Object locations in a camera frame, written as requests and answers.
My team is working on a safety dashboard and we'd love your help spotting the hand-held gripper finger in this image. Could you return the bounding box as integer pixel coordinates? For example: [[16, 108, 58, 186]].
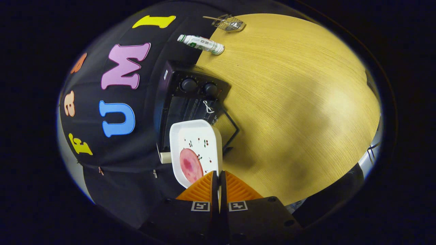
[[141, 170, 221, 245], [220, 170, 303, 244]]

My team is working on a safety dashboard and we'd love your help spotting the pink ham slice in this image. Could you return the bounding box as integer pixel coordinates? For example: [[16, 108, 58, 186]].
[[180, 148, 204, 184]]

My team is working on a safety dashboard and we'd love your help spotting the white square plate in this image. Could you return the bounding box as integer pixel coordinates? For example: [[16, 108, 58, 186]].
[[169, 119, 223, 189]]

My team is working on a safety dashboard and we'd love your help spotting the black toaster oven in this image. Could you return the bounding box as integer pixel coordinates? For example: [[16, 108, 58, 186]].
[[153, 61, 239, 155]]

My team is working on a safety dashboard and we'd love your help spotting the black backdrop cloth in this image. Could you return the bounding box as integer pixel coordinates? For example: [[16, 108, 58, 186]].
[[60, 2, 293, 229]]

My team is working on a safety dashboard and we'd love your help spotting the white bottle with green label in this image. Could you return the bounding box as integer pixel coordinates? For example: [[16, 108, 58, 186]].
[[177, 34, 225, 55]]

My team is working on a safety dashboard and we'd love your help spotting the wire mesh basket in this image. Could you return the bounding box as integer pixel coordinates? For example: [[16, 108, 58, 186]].
[[212, 14, 246, 33]]

